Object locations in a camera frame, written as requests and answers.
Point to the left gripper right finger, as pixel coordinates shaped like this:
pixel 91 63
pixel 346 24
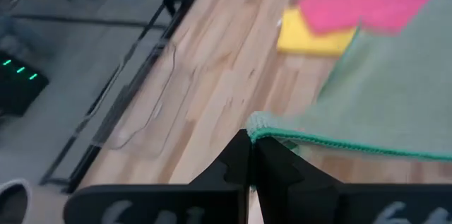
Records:
pixel 282 174

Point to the pink microfiber towel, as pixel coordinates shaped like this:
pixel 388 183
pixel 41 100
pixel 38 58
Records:
pixel 353 5

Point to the black mesh computer case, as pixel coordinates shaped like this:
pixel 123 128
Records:
pixel 17 86

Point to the sage green microfiber towel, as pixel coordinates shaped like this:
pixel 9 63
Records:
pixel 388 93

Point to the black aluminium table frame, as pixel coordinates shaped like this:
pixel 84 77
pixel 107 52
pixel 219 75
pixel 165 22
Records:
pixel 141 68

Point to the yellow microfiber towel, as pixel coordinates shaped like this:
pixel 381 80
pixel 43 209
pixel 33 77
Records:
pixel 303 40

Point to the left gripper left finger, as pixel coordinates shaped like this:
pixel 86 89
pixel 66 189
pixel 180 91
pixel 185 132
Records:
pixel 233 171

